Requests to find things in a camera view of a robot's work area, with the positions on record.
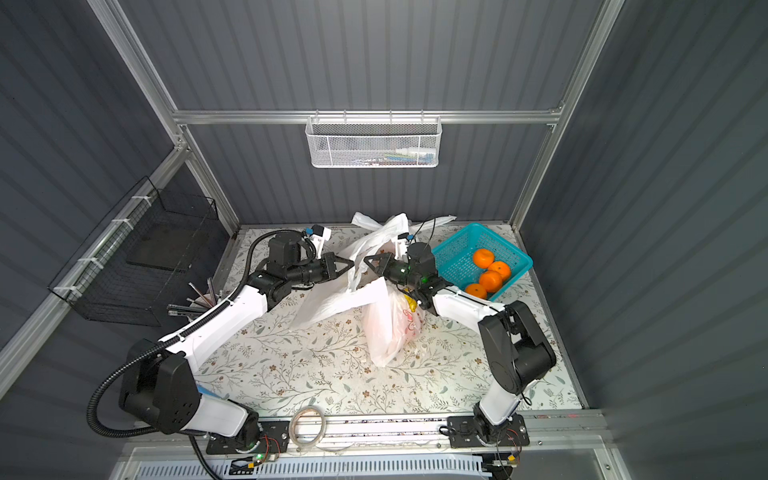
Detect cartoon printed plastic bag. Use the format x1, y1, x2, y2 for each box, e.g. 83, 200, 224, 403
342, 212, 456, 261

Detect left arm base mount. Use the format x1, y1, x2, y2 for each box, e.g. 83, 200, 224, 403
205, 420, 290, 455

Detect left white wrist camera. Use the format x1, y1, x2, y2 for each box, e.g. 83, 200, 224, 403
305, 224, 331, 257

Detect teal plastic basket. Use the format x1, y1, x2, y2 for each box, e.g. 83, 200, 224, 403
433, 223, 533, 301

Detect black wire wall basket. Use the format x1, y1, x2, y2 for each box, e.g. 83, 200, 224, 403
48, 182, 227, 328

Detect orange mandarin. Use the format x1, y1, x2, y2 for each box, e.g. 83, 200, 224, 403
465, 283, 488, 300
472, 248, 495, 269
478, 270, 504, 295
487, 261, 512, 282

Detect orange mandarin top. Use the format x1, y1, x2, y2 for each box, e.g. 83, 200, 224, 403
472, 248, 495, 269

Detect orange mandarin right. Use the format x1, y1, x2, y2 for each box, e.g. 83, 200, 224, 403
487, 261, 512, 282

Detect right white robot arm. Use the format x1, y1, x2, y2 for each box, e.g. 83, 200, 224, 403
364, 242, 557, 430

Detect clear plastic bag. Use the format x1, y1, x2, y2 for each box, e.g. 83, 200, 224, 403
362, 278, 424, 368

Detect white plastic bag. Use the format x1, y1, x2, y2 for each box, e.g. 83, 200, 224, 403
291, 212, 410, 329

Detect orange mandarin centre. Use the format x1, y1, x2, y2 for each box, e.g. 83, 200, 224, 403
478, 270, 504, 295

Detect white wire wall basket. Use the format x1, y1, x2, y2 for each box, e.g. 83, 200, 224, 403
305, 113, 443, 169

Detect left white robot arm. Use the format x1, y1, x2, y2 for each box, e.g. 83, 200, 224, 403
119, 226, 354, 441

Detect orange mandarin front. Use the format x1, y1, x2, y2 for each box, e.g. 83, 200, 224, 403
465, 283, 488, 300

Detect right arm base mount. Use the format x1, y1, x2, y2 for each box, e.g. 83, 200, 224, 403
438, 413, 530, 449

